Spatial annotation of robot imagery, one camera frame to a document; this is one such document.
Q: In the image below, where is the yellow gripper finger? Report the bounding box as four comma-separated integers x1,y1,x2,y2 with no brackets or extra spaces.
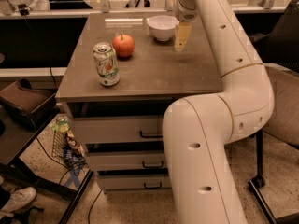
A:
175,21,192,51

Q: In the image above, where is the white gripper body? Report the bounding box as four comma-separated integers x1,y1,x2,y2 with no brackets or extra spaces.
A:
173,0,198,22

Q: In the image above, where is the white ceramic bowl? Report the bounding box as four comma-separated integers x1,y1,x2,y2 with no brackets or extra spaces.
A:
148,15,178,41

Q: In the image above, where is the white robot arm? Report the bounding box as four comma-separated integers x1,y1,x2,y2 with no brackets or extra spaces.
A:
163,0,274,224

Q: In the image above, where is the green 7up soda can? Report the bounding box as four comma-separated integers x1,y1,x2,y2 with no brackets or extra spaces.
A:
93,42,120,87

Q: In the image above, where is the orange red apple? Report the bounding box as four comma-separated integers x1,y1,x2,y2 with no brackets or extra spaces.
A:
112,34,135,58

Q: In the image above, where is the grey drawer cabinet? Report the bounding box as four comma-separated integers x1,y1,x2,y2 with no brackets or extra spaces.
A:
56,13,222,181

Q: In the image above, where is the beige fabric office chair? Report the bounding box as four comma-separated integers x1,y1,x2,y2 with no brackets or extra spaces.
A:
249,0,299,224

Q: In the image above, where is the top cabinet drawer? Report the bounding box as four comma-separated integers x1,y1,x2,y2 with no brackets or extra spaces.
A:
69,116,163,144

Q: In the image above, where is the cabinet drawer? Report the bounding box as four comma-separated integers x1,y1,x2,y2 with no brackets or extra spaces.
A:
69,116,163,144
85,151,166,171
97,175,171,191

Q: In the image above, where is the middle cabinet drawer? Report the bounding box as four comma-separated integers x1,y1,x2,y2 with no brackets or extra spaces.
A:
85,151,166,171

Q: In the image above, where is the bottom cabinet drawer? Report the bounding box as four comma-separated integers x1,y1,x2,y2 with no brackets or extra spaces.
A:
97,175,171,191

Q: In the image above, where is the brown leather bag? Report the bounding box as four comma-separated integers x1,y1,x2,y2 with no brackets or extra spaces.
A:
0,78,56,130

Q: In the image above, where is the dark side table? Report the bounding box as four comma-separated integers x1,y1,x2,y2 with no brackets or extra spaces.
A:
0,108,93,224

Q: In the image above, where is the white sneaker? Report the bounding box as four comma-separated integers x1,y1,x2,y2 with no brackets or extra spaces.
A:
0,187,36,212

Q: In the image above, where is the wire basket with snacks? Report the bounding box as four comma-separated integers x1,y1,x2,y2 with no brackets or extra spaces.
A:
51,115,86,168

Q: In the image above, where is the black floor cable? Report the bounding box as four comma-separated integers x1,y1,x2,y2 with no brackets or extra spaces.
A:
87,189,103,224

